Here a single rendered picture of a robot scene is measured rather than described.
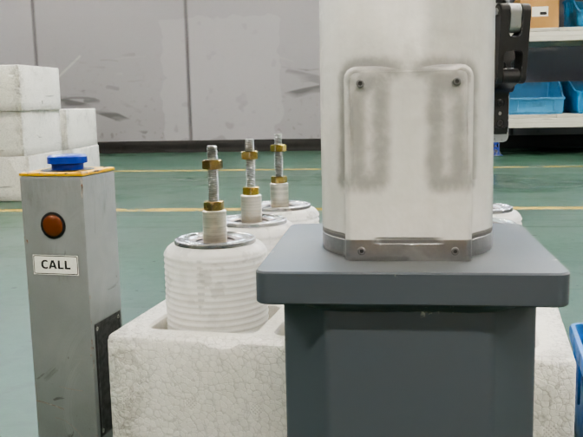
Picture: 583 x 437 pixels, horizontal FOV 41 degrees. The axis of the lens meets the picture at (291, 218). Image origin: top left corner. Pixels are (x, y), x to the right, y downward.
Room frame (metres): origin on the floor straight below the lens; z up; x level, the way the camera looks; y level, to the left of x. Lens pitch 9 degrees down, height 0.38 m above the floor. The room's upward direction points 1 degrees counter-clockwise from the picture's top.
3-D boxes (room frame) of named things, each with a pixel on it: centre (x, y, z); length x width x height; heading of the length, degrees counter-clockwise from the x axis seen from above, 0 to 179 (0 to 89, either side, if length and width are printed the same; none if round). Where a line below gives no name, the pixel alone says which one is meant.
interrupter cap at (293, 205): (0.95, 0.01, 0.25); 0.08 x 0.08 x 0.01
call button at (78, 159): (0.81, 0.23, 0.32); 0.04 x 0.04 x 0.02
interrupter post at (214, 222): (0.72, 0.07, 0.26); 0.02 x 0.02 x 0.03
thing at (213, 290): (0.72, 0.07, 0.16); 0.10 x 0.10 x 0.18
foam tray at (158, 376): (0.81, -0.07, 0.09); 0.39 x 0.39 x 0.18; 76
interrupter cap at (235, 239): (0.72, 0.07, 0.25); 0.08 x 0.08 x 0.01
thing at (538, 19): (5.23, -1.60, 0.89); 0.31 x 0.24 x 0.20; 173
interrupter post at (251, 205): (0.84, 0.04, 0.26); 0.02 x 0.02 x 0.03
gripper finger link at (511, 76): (0.62, -0.17, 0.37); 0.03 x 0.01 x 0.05; 12
